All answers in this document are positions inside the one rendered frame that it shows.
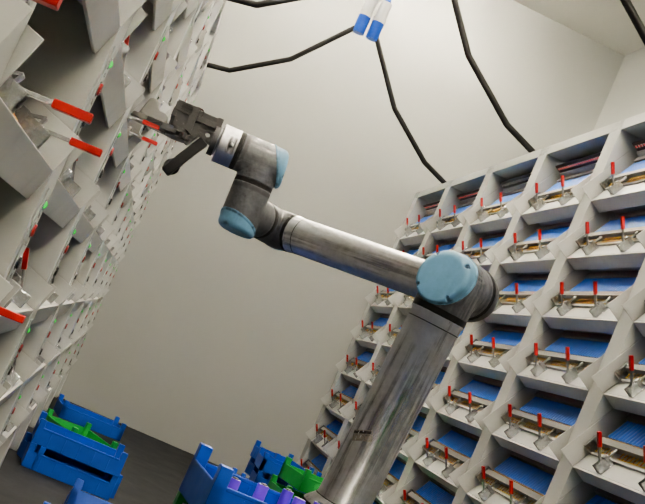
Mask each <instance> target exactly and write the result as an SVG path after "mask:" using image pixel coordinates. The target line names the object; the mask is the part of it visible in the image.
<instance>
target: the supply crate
mask: <svg viewBox="0 0 645 504"><path fill-rule="evenodd" d="M212 451H213V448H212V447H211V446H209V445H207V444H204V443H202V442H200V444H199V446H198V448H197V450H196V452H195V455H194V457H193V459H192V461H191V463H190V466H189V468H188V470H187V472H186V475H185V477H184V479H183V481H182V484H181V486H180V488H179V491H180V492H181V494H182V495H183V497H184V498H185V500H186V501H187V503H188V504H276V503H277V501H278V499H279V497H280V494H281V493H279V492H277V491H275V490H272V489H270V488H269V490H268V492H267V494H266V497H265V499H264V501H260V500H258V499H255V498H253V497H252V495H253V493H254V491H255V489H256V486H257V484H258V483H255V482H253V481H251V480H248V479H246V478H243V477H241V476H239V475H236V474H234V470H233V469H232V468H231V467H228V466H226V465H224V464H221V463H220V464H219V466H218V467H217V466H214V465H212V464H210V463H207V462H208V460H209V458H210V456H211V453H212ZM233 476H235V477H237V478H239V480H240V481H241V483H240V486H239V488H238V490H237V491H236V490H234V489H231V488H229V487H228V485H229V483H230V480H231V478H232V477H233Z"/></svg>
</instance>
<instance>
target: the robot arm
mask: <svg viewBox="0 0 645 504"><path fill-rule="evenodd" d="M202 111H203V112H202ZM130 115H132V116H134V117H137V118H139V119H141V120H147V121H149V122H151V123H154V124H156V125H158V126H160V129H159V130H156V129H153V128H151V127H149V126H146V125H144V124H142V122H139V121H137V120H135V119H132V120H134V121H136V122H138V123H140V124H142V125H144V126H146V127H148V128H150V129H152V130H155V131H157V132H159V133H161V134H164V135H165V136H167V137H168V138H170V139H173V140H175V141H178V142H180V143H184V144H185V145H189V144H190V143H191V142H193V141H194V140H195V139H197V138H198V137H199V138H198V139H197V140H196V141H194V142H193V143H192V144H191V145H189V146H188V147H187V148H185V149H184V150H183V151H181V152H180V153H179V154H178V155H176V156H175V157H174V158H170V159H167V160H166V161H165V162H164V165H163V166H162V170H163V171H164V173H165V174H166V175H167V176H169V175H173V174H176V173H177V172H178V171H179V169H180V167H181V166H182V165H184V164H185V163H186V162H188V161H189V160H190V159H192V158H193V157H194V156H195V155H197V154H198V153H199V152H201V151H202V150H203V149H205V148H206V147H207V144H208V145H209V146H208V149H207V151H206V154H207V155H209V156H211V154H212V155H213V156H212V158H211V161H213V162H215V163H218V164H220V165H222V166H225V167H227V168H229V169H232V170H234V171H236V172H237V173H236V176H235V178H234V181H233V183H232V186H231V188H230V190H229V193H228V195H227V198H226V200H225V203H224V205H223V207H222V208H221V210H220V215H219V218H218V223H219V224H220V226H221V227H223V228H224V229H226V230H228V231H229V232H231V233H233V234H235V235H237V236H240V237H242V238H245V239H252V238H253V237H254V238H255V239H257V240H259V241H261V242H263V243H265V244H266V245H267V246H269V247H270V248H272V249H274V250H279V251H286V252H288V253H294V254H296V255H299V256H302V257H305V258H307V259H310V260H313V261H316V262H318V263H321V264H324V265H327V266H329V267H332V268H335V269H338V270H340V271H343V272H346V273H349V274H351V275H354V276H357V277H360V278H362V279H365V280H368V281H371V282H373V283H376V284H379V285H382V286H384V287H387V288H390V289H393V290H395V291H398V292H401V293H404V294H406V295H409V296H412V297H415V298H414V300H413V302H412V307H411V309H410V311H409V313H408V315H407V317H406V319H405V321H404V323H403V325H402V327H401V329H400V331H399V333H398V335H397V337H396V339H395V340H394V342H393V344H392V346H391V348H390V350H389V352H388V354H387V356H386V358H385V360H384V362H383V364H382V366H381V368H380V370H379V372H378V374H377V376H376V378H375V379H374V381H373V383H372V385H371V387H370V389H369V391H368V393H367V395H366V397H365V399H364V401H363V403H362V405H361V407H360V409H359V411H358V413H357V415H356V417H355V418H354V420H353V422H352V424H351V426H350V428H349V430H348V432H347V434H346V436H345V438H344V440H343V442H342V444H341V446H340V448H339V450H338V452H337V454H336V456H335V458H334V459H333V461H332V463H331V465H330V467H329V469H328V471H327V473H326V475H325V477H324V479H323V481H322V483H321V485H320V487H319V489H317V490H315V491H312V492H309V493H306V494H305V495H304V496H303V498H302V499H304V500H305V501H306V502H305V503H306V504H313V503H314V501H317V502H318V501H320V502H322V503H323V504H373V502H374V500H375V498H376V496H377V494H378V492H379V491H380V489H381V487H382V485H383V483H384V481H385V479H386V477H387V475H388V473H389V471H390V469H391V467H392V465H393V463H394V461H395V459H396V457H397V455H398V453H399V451H400V449H401V448H402V446H403V444H404V442H405V440H406V438H407V436H408V434H409V432H410V430H411V428H412V426H413V424H414V422H415V420H416V418H417V416H418V414H419V412H420V410H421V408H422V406H423V405H424V403H425V401H426V399H427V397H428V395H429V393H430V391H431V389H432V387H433V385H434V383H435V381H436V379H437V377H438V375H439V373H440V371H441V369H442V367H443V365H444V363H445V362H446V360H447V358H448V356H449V354H450V352H451V350H452V348H453V346H454V344H455V342H456V340H457V338H458V336H459V334H460V332H461V331H462V330H463V329H464V327H465V325H466V323H467V322H478V321H480V320H483V319H485V318H486V317H488V316H489V315H490V314H491V313H492V312H493V311H494V309H495V308H496V306H497V304H498V299H499V289H498V285H497V283H496V281H495V279H494V277H493V276H492V275H491V274H490V273H489V272H488V271H486V270H485V269H483V268H482V267H480V266H479V265H478V264H476V263H475V262H474V261H473V260H472V259H471V258H470V257H468V256H466V255H464V254H461V253H459V252H456V251H451V250H445V251H440V252H437V253H434V254H432V255H431V256H429V257H428V258H427V259H426V260H424V259H421V258H418V257H416V256H413V255H410V254H407V253H404V252H401V251H398V250H395V249H392V248H389V247H386V246H383V245H380V244H378V243H375V242H372V241H369V240H366V239H363V238H360V237H357V236H354V235H351V234H348V233H345V232H343V231H340V230H337V229H334V228H331V227H328V226H325V225H322V224H319V223H316V222H313V221H310V220H308V219H305V218H304V217H302V216H299V215H296V214H293V213H290V212H287V211H285V210H282V209H280V208H279V207H277V206H275V205H274V204H272V203H270V202H268V200H269V197H270V195H271V192H272V190H273V187H274V188H275V189H277V188H279V187H280V185H281V183H282V180H283V177H284V174H285V171H286V168H287V164H288V160H289V154H288V152H287V151H286V150H285V149H283V148H280V147H278V146H277V145H276V144H271V143H269V142H267V141H264V140H262V139H260V138H257V137H255V136H252V135H250V134H248V133H245V132H243V131H241V130H239V129H237V128H234V127H232V126H229V125H225V127H224V129H222V127H221V126H222V124H223V122H224V119H222V118H216V117H214V116H212V115H209V114H207V113H205V112H204V110H203V109H202V108H200V107H196V106H194V105H191V104H189V103H187V102H184V101H182V100H180V99H179V101H177V103H176V106H174V109H173V111H172V113H171V117H170V118H171V119H170V121H169V124H168V123H167V120H168V116H167V115H166V114H165V113H163V112H161V111H160V110H159V102H158V100H157V99H155V98H150V99H149V100H148V101H147V102H146V104H145V105H144V106H143V108H142V109H141V110H140V111H139V112H137V111H133V112H132V113H131V114H130ZM206 133H208V134H210V137H206V136H205V134H206Z"/></svg>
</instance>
